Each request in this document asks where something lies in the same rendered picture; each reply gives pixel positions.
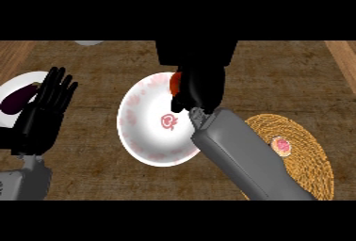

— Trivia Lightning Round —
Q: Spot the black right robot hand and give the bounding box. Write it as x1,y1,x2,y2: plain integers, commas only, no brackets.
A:
170,64,227,115

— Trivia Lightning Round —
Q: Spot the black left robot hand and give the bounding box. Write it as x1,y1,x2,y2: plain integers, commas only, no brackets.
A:
0,66,80,157

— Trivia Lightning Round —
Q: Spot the red tomato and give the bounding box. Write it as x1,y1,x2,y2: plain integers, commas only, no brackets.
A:
168,72,183,97

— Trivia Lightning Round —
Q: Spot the white bowl with pink pattern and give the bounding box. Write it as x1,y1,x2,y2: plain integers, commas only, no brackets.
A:
115,72,205,168

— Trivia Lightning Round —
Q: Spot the round woven wicker placemat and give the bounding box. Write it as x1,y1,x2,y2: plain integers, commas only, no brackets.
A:
239,113,335,201

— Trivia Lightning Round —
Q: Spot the dark purple eggplant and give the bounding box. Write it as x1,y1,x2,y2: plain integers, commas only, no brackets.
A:
0,82,41,116

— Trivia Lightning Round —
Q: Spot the black box appliance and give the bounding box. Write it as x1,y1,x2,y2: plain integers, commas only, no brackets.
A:
153,40,239,68

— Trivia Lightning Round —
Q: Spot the white plate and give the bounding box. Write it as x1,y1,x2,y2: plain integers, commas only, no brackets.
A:
0,71,50,130

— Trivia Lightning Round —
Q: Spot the pink round cupcake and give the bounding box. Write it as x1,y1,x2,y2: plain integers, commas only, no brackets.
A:
270,137,294,157

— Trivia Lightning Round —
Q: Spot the white round dish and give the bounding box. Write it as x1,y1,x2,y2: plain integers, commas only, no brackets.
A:
74,40,106,47

